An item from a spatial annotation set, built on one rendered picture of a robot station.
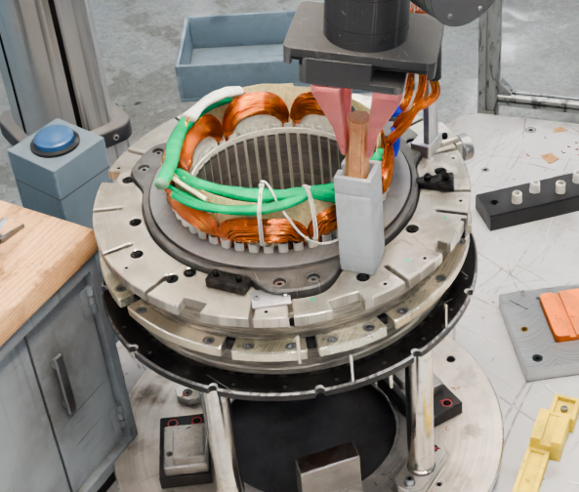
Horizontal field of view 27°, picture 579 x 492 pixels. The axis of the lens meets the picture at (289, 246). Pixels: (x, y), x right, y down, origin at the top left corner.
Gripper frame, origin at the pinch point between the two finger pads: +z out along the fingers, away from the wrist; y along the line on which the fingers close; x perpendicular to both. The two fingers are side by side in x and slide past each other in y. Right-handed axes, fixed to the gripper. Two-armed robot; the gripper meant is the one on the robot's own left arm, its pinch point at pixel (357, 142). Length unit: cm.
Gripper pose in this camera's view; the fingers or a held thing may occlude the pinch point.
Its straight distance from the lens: 88.9
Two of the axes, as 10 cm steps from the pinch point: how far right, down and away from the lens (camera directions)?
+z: -0.2, 7.7, 6.4
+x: 1.9, -6.3, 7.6
